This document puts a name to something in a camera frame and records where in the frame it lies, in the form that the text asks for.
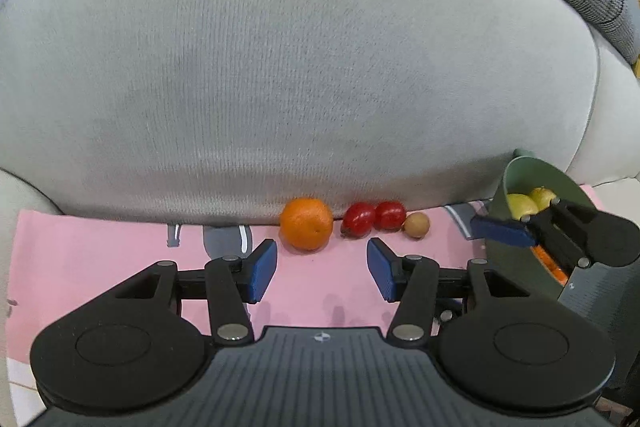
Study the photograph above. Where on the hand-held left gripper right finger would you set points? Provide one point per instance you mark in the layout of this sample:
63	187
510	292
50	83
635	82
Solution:
382	269

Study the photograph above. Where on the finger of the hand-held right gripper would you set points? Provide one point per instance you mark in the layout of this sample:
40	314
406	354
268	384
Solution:
500	231

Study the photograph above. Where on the green plastic colander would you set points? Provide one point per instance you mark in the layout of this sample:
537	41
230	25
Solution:
520	267

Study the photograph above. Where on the beige fabric sofa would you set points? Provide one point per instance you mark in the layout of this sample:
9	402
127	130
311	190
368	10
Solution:
300	57

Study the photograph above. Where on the orange tangerine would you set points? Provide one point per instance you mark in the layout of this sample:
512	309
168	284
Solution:
306	224
550	264

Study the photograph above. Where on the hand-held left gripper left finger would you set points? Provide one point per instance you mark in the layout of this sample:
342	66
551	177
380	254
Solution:
261	269

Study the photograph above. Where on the red tomato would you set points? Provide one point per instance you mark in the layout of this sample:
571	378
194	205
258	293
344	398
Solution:
359	219
390	215

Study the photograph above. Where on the pink checked printed cloth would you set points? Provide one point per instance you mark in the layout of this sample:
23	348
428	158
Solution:
100	247

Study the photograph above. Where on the yellow cushion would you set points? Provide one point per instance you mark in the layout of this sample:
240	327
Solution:
635	7

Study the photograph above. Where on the small brown round fruit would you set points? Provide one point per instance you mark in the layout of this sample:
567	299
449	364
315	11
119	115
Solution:
416	225

